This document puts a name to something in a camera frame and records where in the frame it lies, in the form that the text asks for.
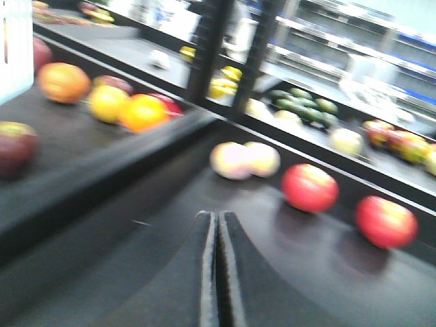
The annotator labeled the black upright post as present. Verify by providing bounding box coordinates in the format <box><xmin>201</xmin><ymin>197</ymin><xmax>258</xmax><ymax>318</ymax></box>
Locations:
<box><xmin>232</xmin><ymin>0</ymin><xmax>285</xmax><ymax>117</ymax></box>
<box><xmin>185</xmin><ymin>0</ymin><xmax>234</xmax><ymax>104</ymax></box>

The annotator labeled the red apple front right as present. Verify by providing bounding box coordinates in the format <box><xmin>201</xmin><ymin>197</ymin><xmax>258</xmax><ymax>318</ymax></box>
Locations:
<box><xmin>1</xmin><ymin>121</ymin><xmax>39</xmax><ymax>179</ymax></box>

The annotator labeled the orange near centre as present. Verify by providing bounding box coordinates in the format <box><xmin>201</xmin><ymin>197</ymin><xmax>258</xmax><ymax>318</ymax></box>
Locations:
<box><xmin>36</xmin><ymin>62</ymin><xmax>91</xmax><ymax>104</ymax></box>

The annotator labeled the large orange right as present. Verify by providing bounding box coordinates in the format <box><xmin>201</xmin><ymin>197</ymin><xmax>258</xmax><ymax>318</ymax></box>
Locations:
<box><xmin>119</xmin><ymin>94</ymin><xmax>170</xmax><ymax>134</ymax></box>

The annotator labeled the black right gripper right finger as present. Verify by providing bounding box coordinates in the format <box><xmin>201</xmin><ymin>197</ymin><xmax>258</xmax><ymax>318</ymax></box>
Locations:
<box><xmin>218</xmin><ymin>211</ymin><xmax>341</xmax><ymax>326</ymax></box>

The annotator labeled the red apple tray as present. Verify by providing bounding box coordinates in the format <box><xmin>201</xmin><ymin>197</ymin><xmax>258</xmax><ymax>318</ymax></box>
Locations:
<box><xmin>281</xmin><ymin>163</ymin><xmax>339</xmax><ymax>213</ymax></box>
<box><xmin>355</xmin><ymin>196</ymin><xmax>419</xmax><ymax>249</ymax></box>

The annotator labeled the white garlic bulb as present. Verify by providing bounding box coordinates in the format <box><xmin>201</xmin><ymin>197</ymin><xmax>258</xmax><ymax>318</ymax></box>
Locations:
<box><xmin>149</xmin><ymin>49</ymin><xmax>170</xmax><ymax>70</ymax></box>

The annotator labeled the red apple right tray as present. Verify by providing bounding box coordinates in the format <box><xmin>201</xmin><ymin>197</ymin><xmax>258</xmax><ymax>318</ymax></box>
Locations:
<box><xmin>355</xmin><ymin>196</ymin><xmax>419</xmax><ymax>249</ymax></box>

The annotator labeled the black wooden produce stand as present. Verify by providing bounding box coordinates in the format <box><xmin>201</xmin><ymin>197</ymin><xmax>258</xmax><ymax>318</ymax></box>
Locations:
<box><xmin>1</xmin><ymin>17</ymin><xmax>435</xmax><ymax>326</ymax></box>

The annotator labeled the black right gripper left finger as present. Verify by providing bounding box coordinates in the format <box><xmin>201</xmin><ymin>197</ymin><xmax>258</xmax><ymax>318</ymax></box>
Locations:
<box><xmin>92</xmin><ymin>211</ymin><xmax>218</xmax><ymax>326</ymax></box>

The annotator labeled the red yellow apple back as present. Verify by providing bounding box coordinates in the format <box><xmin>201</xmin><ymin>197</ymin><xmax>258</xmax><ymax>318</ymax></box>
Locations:
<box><xmin>93</xmin><ymin>75</ymin><xmax>134</xmax><ymax>95</ymax></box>

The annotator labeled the red apple middle tray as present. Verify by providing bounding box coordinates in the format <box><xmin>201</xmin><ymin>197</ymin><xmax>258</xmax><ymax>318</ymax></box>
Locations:
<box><xmin>281</xmin><ymin>163</ymin><xmax>339</xmax><ymax>213</ymax></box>

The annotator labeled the light blue plastic basket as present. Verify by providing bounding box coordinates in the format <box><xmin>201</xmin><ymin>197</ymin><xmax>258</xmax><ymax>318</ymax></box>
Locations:
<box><xmin>1</xmin><ymin>0</ymin><xmax>34</xmax><ymax>104</ymax></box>

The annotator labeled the yellow starfruit centre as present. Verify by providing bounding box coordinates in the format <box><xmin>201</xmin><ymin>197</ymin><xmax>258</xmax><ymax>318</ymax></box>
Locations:
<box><xmin>179</xmin><ymin>46</ymin><xmax>196</xmax><ymax>63</ymax></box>

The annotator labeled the pale peach back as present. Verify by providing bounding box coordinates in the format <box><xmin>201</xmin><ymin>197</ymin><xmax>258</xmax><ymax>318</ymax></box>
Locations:
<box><xmin>244</xmin><ymin>142</ymin><xmax>281</xmax><ymax>178</ymax></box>

